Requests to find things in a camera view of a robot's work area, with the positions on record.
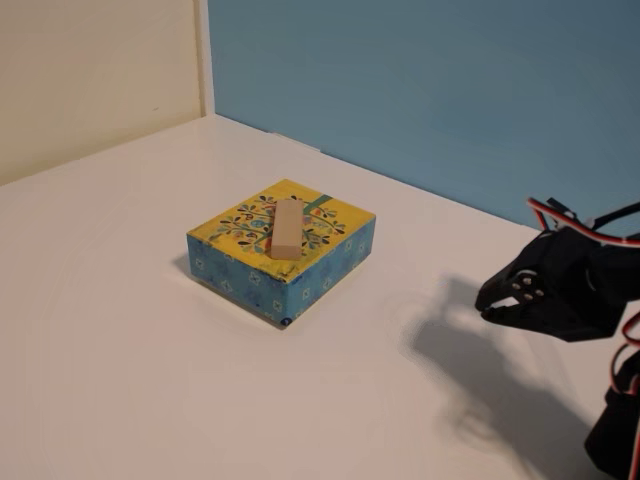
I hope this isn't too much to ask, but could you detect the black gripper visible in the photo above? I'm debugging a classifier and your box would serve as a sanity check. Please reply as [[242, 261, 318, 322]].
[[474, 228, 625, 343]]

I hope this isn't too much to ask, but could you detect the wooden Jenga block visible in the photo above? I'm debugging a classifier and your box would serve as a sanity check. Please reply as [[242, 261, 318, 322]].
[[270, 198, 305, 261]]

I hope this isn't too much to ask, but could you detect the floral yellow and blue box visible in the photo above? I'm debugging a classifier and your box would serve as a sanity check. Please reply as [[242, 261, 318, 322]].
[[186, 178, 377, 330]]

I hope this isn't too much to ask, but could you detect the blue backdrop panel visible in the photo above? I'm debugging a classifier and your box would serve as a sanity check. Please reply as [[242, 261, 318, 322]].
[[206, 0, 640, 241]]

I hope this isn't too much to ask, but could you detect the red white black servo cable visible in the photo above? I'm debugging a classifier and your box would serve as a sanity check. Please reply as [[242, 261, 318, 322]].
[[527, 197, 640, 250], [612, 310, 640, 402]]

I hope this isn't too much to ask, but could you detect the black camera cable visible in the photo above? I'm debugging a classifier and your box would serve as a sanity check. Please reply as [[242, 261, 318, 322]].
[[592, 201, 640, 232]]

